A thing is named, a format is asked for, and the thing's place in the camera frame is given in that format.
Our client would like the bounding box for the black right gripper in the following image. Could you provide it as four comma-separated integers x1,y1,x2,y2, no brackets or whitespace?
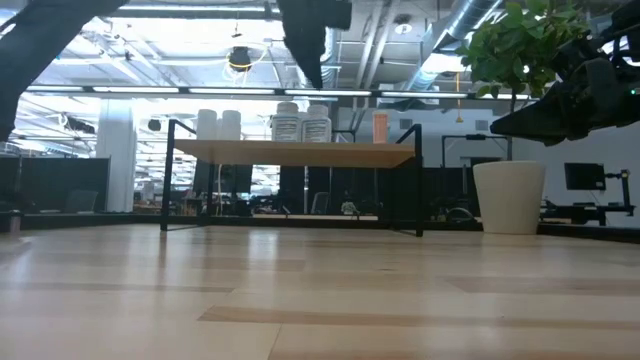
488,33,640,148

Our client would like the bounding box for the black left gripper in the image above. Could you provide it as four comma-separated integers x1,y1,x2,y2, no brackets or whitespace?
276,0,354,91

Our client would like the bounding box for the large white labelled medicine bottle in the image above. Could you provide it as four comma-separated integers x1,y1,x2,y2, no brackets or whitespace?
301,103,333,144
271,101,303,143

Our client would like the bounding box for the small orange medicine bottle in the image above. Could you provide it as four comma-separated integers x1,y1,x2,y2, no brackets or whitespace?
371,110,390,145

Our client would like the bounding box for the black ceiling device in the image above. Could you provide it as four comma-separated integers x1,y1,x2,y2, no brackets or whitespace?
228,45,253,71

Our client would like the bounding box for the black tubular stand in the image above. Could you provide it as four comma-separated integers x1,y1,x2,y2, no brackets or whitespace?
441,133,514,169

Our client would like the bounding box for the leafy green plant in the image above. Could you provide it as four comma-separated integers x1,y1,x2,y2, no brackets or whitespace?
455,0,591,162

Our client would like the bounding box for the large white plant pot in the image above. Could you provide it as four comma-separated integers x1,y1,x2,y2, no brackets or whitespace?
472,159,547,235

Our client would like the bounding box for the dark office desk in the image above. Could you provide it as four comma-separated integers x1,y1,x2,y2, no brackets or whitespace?
539,199,637,226

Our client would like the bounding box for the long ceiling light strip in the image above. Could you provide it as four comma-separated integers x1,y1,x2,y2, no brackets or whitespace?
19,84,541,104

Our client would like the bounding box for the white round pillar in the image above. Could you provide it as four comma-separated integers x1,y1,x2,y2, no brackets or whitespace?
95,98,137,214

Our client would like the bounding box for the black office partition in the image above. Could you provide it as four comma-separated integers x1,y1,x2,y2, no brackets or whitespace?
0,155,111,216

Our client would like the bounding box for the silver ventilation duct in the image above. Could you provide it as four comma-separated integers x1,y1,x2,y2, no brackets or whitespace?
322,27,342,89
407,0,501,91

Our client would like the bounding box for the wooden shelf with black frame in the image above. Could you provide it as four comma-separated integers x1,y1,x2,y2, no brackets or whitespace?
160,118,425,238

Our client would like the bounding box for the black aluminium table frame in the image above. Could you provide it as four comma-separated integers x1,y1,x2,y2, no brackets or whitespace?
0,209,640,245

